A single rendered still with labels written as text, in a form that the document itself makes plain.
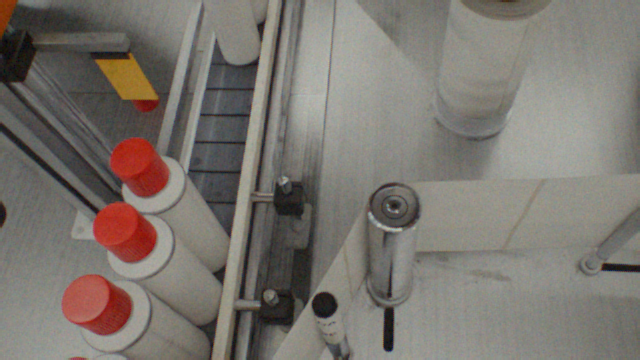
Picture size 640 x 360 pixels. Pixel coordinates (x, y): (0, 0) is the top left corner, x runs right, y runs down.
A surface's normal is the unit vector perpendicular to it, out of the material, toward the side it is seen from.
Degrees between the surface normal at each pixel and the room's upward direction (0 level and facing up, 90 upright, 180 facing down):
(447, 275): 0
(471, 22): 91
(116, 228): 3
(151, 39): 0
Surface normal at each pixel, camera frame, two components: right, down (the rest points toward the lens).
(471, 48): -0.61, 0.73
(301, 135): -0.09, -0.46
